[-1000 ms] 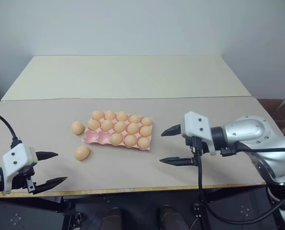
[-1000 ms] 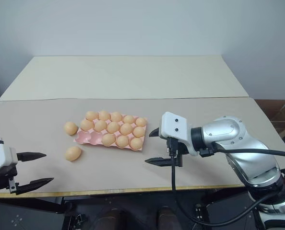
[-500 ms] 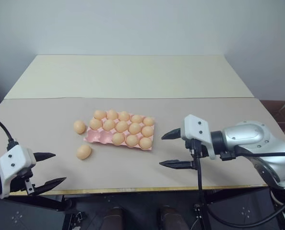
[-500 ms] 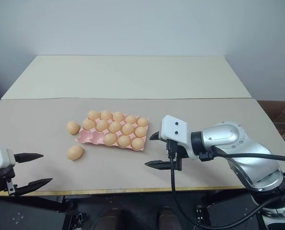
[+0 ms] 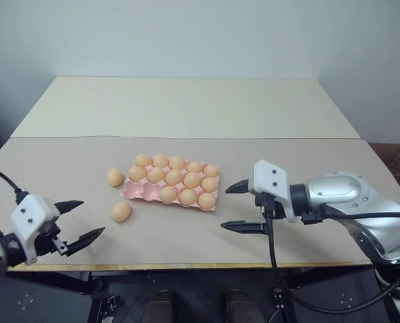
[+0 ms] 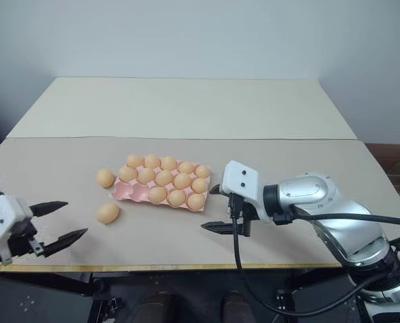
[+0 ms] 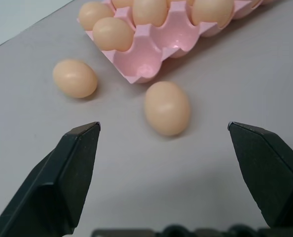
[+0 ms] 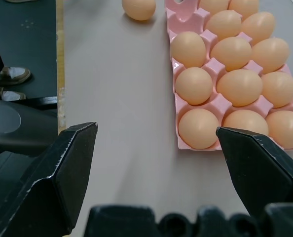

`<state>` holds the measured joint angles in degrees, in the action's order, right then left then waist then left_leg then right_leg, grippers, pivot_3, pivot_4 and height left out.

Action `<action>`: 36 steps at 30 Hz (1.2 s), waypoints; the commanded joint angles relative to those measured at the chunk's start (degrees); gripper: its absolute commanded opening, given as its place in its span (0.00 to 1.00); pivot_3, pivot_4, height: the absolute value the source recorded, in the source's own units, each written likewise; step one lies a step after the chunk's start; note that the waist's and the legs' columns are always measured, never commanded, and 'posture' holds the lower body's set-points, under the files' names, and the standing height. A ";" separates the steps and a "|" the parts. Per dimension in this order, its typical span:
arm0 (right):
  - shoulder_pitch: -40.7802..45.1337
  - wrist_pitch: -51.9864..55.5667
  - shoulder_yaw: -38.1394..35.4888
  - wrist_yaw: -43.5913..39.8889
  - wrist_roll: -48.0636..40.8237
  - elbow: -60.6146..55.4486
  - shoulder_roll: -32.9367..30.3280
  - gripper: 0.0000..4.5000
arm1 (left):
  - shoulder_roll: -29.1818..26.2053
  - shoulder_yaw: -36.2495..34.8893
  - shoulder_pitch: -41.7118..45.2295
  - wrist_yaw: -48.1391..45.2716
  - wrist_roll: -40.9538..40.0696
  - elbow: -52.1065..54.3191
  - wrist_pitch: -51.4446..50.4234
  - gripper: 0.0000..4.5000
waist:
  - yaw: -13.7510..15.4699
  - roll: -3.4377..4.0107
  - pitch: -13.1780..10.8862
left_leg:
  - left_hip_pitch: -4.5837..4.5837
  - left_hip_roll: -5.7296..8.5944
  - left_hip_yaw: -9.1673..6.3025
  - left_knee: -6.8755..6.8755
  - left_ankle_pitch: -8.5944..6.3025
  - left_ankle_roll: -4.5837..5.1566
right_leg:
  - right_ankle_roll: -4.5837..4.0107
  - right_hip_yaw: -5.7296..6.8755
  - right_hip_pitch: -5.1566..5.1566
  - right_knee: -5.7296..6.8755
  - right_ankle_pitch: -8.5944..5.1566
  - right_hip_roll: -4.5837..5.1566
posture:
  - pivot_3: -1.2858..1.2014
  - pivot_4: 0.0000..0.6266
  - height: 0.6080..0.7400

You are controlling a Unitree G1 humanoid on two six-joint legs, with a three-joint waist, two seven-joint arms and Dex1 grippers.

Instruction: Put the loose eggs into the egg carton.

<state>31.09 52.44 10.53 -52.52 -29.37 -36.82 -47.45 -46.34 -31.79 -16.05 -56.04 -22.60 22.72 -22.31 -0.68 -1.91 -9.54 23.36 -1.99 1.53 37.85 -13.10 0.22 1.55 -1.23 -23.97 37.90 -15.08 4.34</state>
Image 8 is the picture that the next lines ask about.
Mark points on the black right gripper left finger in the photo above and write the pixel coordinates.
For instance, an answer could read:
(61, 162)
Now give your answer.
(50, 192)

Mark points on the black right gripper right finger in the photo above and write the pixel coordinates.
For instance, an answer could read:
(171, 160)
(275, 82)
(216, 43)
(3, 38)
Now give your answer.
(257, 172)

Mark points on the beige egg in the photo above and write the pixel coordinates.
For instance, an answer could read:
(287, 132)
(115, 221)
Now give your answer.
(239, 87)
(198, 128)
(214, 3)
(193, 85)
(288, 128)
(245, 121)
(188, 49)
(244, 7)
(224, 25)
(271, 54)
(280, 89)
(258, 28)
(231, 53)
(138, 8)

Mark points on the pink egg tray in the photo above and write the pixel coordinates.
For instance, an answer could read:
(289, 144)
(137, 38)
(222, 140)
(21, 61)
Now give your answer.
(216, 103)

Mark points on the dark grey robot body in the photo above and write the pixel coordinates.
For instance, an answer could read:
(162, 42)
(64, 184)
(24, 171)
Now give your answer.
(18, 128)

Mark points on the brown and white shoe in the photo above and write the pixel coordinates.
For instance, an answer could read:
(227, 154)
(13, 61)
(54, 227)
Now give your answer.
(12, 95)
(14, 75)

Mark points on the black frame bar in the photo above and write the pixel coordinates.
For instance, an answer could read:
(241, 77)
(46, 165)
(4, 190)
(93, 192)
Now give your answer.
(44, 101)

